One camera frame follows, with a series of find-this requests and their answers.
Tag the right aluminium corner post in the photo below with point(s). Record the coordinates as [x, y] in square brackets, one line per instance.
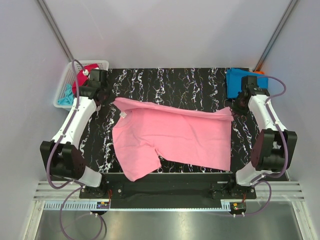
[292, 5]

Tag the red t-shirt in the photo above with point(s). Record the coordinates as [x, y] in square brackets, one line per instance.
[81, 77]

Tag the white plastic laundry basket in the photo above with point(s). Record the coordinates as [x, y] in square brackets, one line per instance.
[68, 78]

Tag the pink t-shirt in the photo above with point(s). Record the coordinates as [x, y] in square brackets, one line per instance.
[147, 131]

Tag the light blue garment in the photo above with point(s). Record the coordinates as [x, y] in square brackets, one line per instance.
[68, 98]

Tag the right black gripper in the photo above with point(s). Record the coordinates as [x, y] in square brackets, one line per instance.
[234, 104]

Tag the black marble pattern mat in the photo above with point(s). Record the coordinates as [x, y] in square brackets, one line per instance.
[202, 89]

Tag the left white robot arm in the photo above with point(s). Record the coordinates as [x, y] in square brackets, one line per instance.
[61, 155]

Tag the left aluminium corner post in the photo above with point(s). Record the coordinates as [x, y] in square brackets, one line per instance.
[46, 12]

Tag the folded orange t-shirt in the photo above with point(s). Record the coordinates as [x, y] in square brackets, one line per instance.
[259, 72]

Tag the aluminium frame rail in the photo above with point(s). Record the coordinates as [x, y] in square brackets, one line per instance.
[68, 198]

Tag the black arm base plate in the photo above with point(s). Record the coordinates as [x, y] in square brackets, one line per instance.
[169, 191]

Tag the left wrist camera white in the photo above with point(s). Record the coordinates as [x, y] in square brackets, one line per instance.
[85, 72]

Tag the folded blue t-shirt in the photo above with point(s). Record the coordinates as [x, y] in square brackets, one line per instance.
[234, 81]

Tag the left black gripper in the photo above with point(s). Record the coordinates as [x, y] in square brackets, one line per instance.
[107, 86]

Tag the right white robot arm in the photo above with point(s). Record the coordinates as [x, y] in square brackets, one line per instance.
[274, 147]

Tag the aluminium corner post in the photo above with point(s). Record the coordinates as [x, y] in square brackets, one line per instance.
[46, 12]
[292, 5]

